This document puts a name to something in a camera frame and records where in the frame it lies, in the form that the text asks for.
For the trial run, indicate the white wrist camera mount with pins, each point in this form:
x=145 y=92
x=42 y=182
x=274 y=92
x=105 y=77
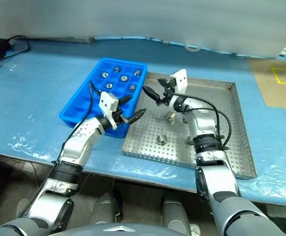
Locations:
x=180 y=79
x=108 y=100

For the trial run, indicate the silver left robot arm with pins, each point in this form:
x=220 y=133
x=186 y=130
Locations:
x=76 y=142

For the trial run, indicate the grey rounded robot leg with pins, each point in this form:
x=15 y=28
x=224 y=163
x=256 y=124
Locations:
x=107 y=209
x=175 y=216

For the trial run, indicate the grey robot chest with emblem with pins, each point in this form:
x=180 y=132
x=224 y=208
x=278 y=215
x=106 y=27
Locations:
x=118 y=229

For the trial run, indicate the white rounded floor object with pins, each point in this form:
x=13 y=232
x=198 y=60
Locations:
x=195 y=229

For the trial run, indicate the small white object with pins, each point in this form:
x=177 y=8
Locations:
x=283 y=52

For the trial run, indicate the perforated metal tray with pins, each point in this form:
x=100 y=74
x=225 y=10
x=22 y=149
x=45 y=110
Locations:
x=152 y=127

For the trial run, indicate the grey power strip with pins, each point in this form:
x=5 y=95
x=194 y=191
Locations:
x=81 y=39

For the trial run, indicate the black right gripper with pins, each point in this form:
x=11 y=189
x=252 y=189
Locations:
x=168 y=99

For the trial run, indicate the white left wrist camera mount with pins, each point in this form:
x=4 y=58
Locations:
x=108 y=100

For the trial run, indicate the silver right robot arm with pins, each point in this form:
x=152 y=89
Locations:
x=207 y=123

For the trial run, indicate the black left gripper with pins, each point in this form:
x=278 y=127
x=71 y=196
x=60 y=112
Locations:
x=119 y=117

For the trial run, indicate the brown cardboard sheet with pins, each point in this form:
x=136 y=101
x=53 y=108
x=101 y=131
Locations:
x=268 y=93

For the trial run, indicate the blue plastic compartment tray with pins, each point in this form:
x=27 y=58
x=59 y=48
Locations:
x=84 y=103

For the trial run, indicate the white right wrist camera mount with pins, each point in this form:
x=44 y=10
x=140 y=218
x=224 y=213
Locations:
x=180 y=79

